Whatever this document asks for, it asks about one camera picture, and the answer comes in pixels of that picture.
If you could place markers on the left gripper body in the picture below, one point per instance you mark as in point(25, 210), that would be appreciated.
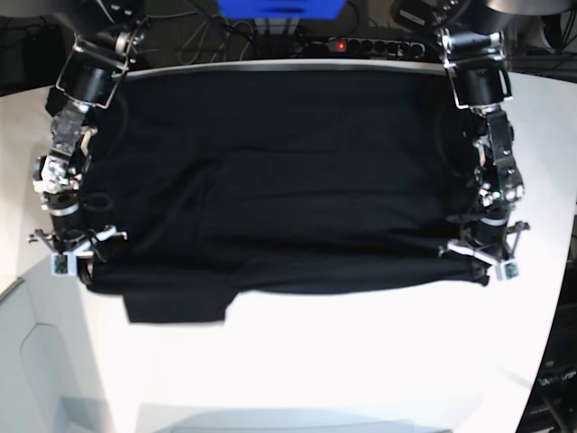
point(487, 233)

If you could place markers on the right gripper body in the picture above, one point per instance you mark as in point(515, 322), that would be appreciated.
point(69, 228)

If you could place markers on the black T-shirt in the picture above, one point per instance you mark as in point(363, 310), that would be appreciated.
point(307, 183)

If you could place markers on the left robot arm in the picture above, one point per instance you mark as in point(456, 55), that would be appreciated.
point(470, 38)

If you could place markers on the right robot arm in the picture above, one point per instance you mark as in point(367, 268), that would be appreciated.
point(106, 36)

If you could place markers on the black power strip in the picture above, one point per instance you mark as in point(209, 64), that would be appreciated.
point(355, 48)

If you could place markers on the blue box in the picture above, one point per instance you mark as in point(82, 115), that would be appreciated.
point(260, 9)

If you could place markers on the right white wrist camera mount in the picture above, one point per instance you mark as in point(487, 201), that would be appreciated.
point(66, 256)

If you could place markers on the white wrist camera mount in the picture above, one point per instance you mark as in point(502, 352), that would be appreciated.
point(66, 256)
point(506, 267)

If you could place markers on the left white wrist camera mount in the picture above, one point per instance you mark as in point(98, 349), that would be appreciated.
point(506, 267)

